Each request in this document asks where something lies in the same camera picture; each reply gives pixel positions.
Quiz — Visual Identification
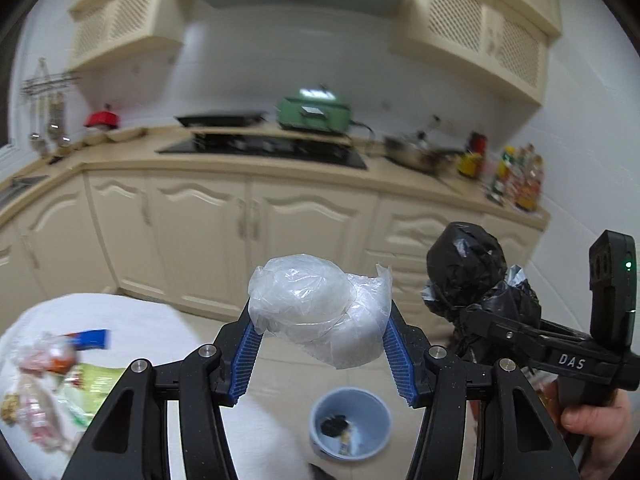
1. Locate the hanging utensil rack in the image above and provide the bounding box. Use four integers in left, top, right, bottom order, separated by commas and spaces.
21, 57, 82, 158

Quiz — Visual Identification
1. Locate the blue trash bin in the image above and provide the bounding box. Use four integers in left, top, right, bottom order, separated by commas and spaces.
309, 387, 393, 461

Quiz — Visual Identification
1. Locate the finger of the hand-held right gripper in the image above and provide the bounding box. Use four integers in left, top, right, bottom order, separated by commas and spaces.
452, 307, 543, 366
537, 317, 593, 343

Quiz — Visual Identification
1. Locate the person's right hand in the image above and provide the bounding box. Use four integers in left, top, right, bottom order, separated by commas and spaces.
560, 390, 633, 471

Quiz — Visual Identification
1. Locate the small black scrap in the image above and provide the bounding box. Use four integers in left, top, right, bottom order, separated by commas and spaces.
322, 414, 351, 436

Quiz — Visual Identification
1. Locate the black power cable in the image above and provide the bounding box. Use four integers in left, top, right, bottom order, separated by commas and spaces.
350, 120, 376, 147

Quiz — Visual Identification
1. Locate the wooden cutting board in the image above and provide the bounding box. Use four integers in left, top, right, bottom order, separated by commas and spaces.
107, 127, 148, 144

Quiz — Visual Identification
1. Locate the cream kitchen base cabinet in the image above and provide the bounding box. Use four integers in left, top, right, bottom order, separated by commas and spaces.
0, 157, 551, 321

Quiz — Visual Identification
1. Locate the flat black cooker plate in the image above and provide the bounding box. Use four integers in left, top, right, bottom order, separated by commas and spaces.
175, 110, 268, 128

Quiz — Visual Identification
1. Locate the clear bag with red contents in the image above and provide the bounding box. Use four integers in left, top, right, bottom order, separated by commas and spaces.
17, 332, 81, 376

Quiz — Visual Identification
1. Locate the cream lattice wall cabinet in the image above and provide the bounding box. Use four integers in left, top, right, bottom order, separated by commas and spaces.
67, 0, 186, 73
392, 0, 563, 106

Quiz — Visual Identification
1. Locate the black plastic bag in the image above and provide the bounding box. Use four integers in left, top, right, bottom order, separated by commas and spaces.
422, 221, 543, 361

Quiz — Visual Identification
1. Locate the clear wrapper with pink print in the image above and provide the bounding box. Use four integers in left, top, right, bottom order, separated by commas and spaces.
0, 375, 71, 453

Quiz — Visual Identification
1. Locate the green yellow seasoning bottle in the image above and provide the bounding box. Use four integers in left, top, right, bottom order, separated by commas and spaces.
492, 145, 516, 201

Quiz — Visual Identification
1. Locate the steel frying pan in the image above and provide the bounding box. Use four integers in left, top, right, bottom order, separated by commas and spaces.
382, 130, 466, 173

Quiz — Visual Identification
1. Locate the red pot lid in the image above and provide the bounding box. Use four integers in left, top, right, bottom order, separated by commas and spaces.
84, 105, 123, 131

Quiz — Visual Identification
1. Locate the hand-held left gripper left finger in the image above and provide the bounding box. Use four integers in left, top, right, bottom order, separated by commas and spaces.
62, 302, 266, 480

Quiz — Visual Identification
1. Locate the black cooktop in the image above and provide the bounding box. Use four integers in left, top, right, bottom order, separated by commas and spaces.
155, 135, 368, 171

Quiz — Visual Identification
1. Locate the green electric cooker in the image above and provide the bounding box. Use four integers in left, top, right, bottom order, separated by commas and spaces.
275, 85, 353, 133

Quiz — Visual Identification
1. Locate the cream cabinet door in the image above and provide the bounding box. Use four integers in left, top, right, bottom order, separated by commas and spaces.
12, 177, 118, 298
147, 176, 253, 311
500, 217, 545, 273
82, 172, 153, 303
249, 180, 380, 321

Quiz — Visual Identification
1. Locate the small clear sauce bottle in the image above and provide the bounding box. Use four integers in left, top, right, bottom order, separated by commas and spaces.
511, 144, 530, 201

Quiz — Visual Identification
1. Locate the cream cabinet drawer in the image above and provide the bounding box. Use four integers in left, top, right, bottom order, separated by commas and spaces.
375, 199, 503, 261
365, 250, 433, 291

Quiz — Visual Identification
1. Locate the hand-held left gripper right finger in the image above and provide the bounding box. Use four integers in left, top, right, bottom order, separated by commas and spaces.
382, 300, 583, 480

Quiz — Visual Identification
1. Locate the white clear plastic bag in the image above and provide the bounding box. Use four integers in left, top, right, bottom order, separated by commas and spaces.
247, 252, 393, 371

